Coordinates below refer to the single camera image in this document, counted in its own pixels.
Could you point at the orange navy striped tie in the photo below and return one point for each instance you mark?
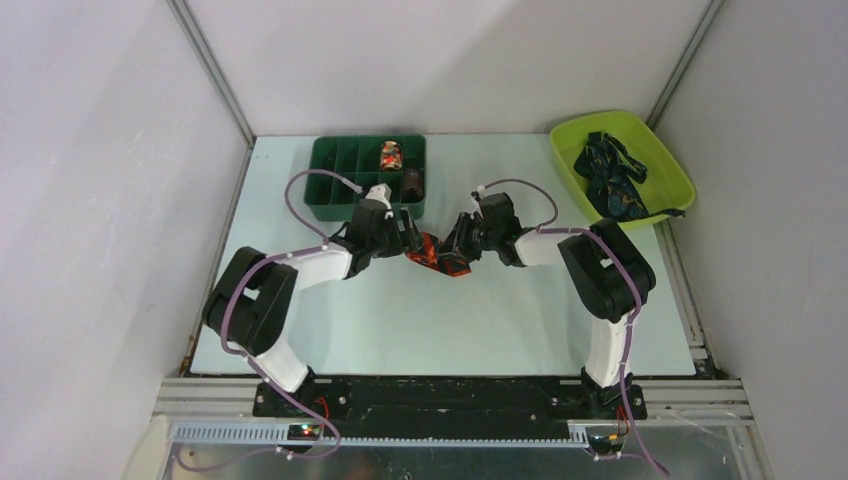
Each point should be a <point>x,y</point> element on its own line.
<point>427,256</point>

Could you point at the navy floral gold tie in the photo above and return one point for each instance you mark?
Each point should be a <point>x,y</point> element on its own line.
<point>612,175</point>

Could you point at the right corner aluminium post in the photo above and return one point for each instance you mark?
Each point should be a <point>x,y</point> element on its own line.
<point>686,58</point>

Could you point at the left corner aluminium post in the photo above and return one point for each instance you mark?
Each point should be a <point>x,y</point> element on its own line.
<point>200,45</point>

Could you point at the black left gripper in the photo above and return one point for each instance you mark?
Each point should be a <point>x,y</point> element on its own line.
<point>411,237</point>

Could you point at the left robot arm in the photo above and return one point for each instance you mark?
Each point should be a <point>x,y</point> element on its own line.
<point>249,305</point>

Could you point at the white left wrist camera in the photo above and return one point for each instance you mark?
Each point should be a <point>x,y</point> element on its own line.
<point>380,193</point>

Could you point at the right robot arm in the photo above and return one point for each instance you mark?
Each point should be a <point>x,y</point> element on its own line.
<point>611,278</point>

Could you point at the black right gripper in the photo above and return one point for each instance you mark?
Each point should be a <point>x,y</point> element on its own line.
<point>457,241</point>

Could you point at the brown patterned rolled tie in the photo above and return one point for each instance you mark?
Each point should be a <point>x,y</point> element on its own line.
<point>412,186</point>

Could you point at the lime green plastic bin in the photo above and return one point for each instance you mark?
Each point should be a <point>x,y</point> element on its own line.
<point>667,184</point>

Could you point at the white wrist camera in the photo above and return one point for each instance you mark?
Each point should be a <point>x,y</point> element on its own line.
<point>477,196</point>
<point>380,193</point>

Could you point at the green compartment organizer tray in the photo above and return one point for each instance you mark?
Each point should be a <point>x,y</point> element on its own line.
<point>357,159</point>

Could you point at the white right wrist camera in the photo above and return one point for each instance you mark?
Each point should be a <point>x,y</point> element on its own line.
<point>477,196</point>

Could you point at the corner aluminium post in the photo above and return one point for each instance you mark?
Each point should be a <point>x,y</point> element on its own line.
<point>686,58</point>
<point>200,45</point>

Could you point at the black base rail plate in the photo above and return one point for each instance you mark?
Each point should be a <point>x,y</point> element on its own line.
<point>453,408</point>

